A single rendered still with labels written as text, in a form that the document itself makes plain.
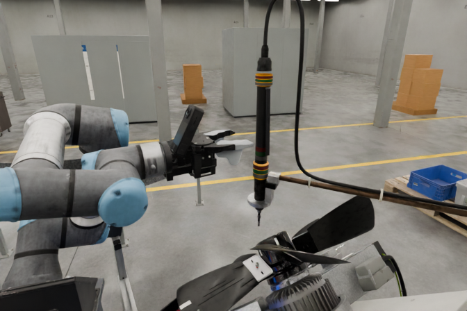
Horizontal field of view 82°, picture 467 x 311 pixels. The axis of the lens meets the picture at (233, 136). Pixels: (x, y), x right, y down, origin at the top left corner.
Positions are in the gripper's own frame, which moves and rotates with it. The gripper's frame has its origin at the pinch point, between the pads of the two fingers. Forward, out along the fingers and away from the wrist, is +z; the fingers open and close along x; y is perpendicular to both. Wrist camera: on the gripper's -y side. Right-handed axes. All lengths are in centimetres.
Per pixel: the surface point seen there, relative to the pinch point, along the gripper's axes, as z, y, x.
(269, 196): 7.8, 18.2, 3.4
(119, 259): -31, 70, -50
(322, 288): 20, 46, 16
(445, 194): 312, 139, -60
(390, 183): 298, 150, -116
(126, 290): -30, 81, -43
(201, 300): -12.4, 47.4, 1.8
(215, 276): -5.5, 47.8, -4.1
